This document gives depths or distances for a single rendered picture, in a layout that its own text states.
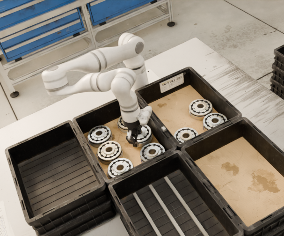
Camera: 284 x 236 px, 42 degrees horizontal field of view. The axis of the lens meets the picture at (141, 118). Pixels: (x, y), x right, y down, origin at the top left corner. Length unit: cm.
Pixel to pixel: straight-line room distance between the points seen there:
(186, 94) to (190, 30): 202
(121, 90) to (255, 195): 60
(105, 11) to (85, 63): 191
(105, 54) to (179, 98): 41
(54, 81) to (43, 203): 47
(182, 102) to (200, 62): 48
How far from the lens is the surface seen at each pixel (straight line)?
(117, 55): 161
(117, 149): 153
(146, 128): 156
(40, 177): 159
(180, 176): 144
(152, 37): 369
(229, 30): 368
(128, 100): 132
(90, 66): 154
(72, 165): 158
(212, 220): 134
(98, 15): 340
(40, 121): 202
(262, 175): 145
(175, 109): 168
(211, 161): 148
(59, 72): 146
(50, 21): 325
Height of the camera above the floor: 200
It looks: 45 degrees down
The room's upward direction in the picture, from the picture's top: 12 degrees counter-clockwise
